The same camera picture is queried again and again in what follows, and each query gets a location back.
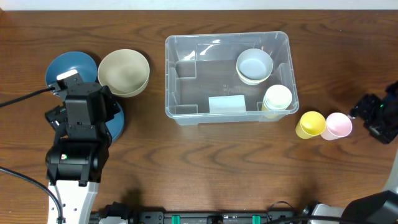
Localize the white cup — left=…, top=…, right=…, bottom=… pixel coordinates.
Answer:
left=262, top=85, right=293, bottom=111

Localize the yellow cup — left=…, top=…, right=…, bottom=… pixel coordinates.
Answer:
left=295, top=111, right=326, bottom=139
left=261, top=103, right=285, bottom=119

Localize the grey bowl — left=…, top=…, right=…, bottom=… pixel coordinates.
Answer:
left=236, top=49, right=274, bottom=81

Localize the white bowl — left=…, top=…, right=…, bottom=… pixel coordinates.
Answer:
left=239, top=76, right=267, bottom=85

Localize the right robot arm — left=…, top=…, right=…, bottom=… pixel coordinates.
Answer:
left=305, top=83, right=397, bottom=223

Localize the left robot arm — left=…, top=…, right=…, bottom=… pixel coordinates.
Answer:
left=45, top=70, right=121, bottom=223

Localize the dark blue plate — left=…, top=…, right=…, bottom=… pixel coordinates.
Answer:
left=106, top=103, right=124, bottom=143
left=45, top=51, right=98, bottom=86

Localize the pink cup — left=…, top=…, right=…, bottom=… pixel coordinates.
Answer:
left=321, top=113, right=353, bottom=141

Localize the beige bowl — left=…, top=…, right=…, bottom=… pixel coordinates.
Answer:
left=97, top=49, right=150, bottom=98

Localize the clear plastic storage bin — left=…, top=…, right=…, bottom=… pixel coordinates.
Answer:
left=165, top=31, right=299, bottom=126

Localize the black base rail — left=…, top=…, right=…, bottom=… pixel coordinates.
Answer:
left=90, top=201, right=373, bottom=224

